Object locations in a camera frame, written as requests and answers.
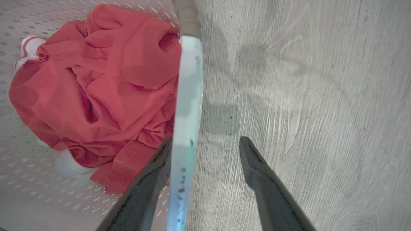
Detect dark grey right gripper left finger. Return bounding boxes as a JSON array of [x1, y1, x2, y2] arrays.
[[96, 137, 173, 231]]

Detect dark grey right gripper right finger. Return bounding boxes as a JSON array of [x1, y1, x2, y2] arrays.
[[239, 136, 317, 231]]

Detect white perforated laundry basket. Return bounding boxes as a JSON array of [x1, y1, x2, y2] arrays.
[[0, 0, 204, 231]]

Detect red garment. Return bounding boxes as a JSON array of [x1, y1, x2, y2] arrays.
[[8, 4, 182, 195]]

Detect white sock with red stripe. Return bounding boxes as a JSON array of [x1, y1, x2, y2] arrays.
[[14, 35, 47, 72]]

